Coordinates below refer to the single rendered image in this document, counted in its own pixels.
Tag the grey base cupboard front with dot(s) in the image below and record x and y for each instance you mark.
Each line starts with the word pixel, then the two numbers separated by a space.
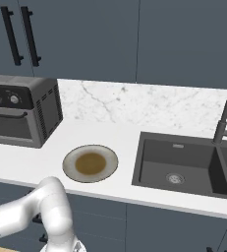
pixel 177 229
pixel 95 223

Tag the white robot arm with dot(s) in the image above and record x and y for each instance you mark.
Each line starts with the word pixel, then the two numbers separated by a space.
pixel 49 210

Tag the dark grey sink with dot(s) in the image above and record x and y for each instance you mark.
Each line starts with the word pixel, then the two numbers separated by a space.
pixel 183 164

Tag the grey plate with brown centre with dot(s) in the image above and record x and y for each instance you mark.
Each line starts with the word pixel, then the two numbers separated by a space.
pixel 90 163

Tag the grey toaster oven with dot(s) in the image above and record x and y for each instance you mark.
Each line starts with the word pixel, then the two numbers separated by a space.
pixel 23 110

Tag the grey wall cupboard door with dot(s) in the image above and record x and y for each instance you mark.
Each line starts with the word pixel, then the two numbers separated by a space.
pixel 85 39
pixel 0 36
pixel 188 42

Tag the toaster oven door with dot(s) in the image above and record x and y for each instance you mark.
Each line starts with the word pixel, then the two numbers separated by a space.
pixel 10 126

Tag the dark grey tap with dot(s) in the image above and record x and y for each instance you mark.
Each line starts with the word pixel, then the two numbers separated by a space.
pixel 224 121

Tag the silver toaster oven knob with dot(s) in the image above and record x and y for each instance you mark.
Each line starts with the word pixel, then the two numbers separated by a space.
pixel 14 99

